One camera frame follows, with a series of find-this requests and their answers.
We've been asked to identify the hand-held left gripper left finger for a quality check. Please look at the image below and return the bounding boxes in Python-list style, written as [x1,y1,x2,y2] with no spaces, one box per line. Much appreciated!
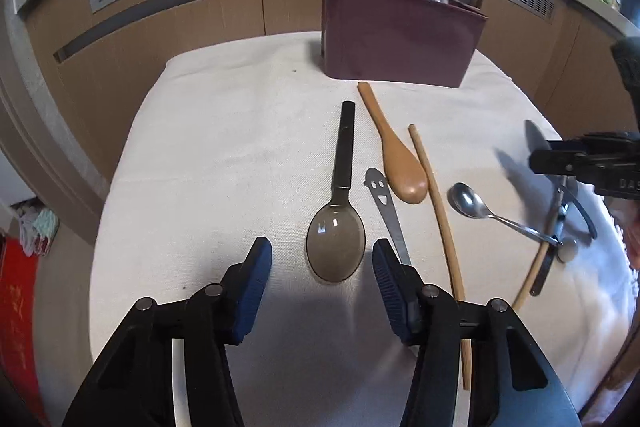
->
[62,237,273,427]

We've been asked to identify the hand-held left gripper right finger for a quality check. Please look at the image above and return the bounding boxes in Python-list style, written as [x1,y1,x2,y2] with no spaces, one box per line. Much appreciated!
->
[372,238,583,427]

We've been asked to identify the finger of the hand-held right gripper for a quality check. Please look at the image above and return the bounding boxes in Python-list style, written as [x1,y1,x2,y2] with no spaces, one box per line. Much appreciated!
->
[529,131,640,198]

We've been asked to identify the wooden chopstick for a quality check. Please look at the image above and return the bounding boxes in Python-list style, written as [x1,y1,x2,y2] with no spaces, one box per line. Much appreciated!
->
[408,124,472,391]
[512,187,567,311]

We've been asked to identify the translucent spoon with black handle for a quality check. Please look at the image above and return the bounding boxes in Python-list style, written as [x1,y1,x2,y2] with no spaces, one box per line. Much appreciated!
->
[305,101,367,282]

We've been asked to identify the metal spoon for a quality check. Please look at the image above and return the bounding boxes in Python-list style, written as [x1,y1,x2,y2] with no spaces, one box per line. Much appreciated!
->
[447,182,580,264]

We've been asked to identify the maroon utensil holder box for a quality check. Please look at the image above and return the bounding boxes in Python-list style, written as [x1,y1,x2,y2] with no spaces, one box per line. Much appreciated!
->
[320,0,489,88]

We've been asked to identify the dark slim utensil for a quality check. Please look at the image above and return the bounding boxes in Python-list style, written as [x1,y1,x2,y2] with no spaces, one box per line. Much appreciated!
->
[530,206,571,298]

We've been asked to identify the wooden spoon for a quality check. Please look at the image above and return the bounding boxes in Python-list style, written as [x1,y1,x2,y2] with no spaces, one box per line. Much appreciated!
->
[357,82,430,204]

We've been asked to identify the white tablecloth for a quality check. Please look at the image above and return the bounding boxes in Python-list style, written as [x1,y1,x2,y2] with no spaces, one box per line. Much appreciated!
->
[88,32,637,427]

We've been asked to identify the white plastic bag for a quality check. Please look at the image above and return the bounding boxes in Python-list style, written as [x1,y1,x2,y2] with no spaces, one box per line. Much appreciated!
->
[17,202,61,258]

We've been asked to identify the red bag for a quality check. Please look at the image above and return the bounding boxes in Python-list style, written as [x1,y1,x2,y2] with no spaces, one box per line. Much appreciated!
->
[0,231,49,424]

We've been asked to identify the metal smiley-face utensil handle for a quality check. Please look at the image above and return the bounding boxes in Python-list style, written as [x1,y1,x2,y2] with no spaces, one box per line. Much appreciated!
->
[363,167,414,268]

